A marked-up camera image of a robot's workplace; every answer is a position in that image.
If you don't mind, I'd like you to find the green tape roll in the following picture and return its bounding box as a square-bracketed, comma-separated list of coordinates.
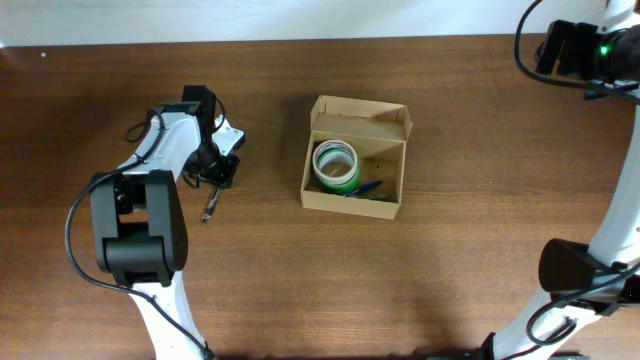
[318, 165, 360, 194]

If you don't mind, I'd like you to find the dark grey gel pen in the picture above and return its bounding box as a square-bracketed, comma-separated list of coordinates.
[201, 187, 221, 224]

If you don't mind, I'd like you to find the blue gel pen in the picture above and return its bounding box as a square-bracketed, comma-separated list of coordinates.
[345, 180, 383, 197]

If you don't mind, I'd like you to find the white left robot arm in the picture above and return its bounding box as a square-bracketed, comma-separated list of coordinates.
[87, 85, 245, 359]

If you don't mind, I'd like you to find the black permanent marker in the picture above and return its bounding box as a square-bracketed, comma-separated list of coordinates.
[347, 194, 391, 201]

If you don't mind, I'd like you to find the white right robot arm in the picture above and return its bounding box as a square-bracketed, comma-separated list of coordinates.
[474, 1, 639, 359]

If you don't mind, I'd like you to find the brown cardboard box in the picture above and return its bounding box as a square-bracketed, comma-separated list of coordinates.
[300, 95, 413, 219]

